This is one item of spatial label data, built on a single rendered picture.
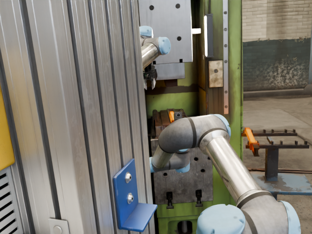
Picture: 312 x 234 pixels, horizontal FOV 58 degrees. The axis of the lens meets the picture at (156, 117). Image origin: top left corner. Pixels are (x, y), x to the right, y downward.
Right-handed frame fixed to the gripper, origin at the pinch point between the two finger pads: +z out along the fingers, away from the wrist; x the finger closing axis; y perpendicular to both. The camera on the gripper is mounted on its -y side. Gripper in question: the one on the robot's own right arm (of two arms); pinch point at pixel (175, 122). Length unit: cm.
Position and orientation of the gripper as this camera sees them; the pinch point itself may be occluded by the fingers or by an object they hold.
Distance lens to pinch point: 169.9
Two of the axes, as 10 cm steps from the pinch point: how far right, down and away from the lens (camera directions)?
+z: -0.2, -2.2, 9.8
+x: 10.0, -0.7, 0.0
